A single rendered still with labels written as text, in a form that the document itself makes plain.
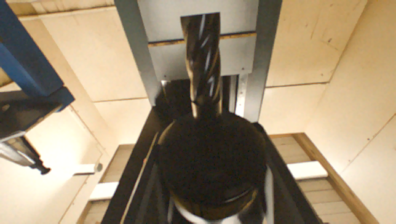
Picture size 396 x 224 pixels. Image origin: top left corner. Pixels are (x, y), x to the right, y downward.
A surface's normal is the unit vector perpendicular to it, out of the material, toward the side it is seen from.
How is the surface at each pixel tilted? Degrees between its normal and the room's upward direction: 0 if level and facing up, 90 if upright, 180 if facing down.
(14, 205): 90
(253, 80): 90
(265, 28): 90
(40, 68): 90
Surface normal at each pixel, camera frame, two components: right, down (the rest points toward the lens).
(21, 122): -0.10, -0.79
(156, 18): 0.02, 0.61
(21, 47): 1.00, -0.07
